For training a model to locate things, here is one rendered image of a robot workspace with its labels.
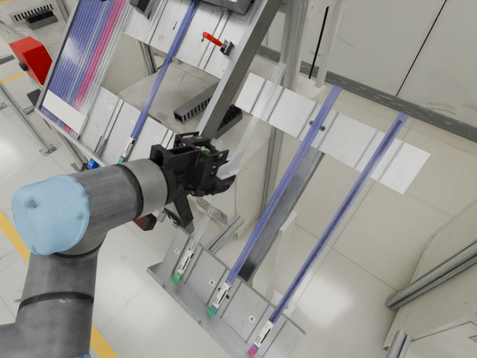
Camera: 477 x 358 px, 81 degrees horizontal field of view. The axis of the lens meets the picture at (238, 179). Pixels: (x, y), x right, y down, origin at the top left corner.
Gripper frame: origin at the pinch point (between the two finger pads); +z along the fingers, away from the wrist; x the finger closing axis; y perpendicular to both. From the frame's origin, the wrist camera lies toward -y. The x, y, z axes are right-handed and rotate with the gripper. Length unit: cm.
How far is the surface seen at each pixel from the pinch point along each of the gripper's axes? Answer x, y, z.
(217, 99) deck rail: 16.9, 6.6, 12.2
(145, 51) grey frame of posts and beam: 87, 0, 45
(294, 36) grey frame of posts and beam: 13.4, 25.2, 33.2
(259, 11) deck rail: 17.6, 27.6, 19.9
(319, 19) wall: 74, 42, 187
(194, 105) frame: 49, -10, 42
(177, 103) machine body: 61, -14, 44
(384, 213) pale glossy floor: -34, -42, 123
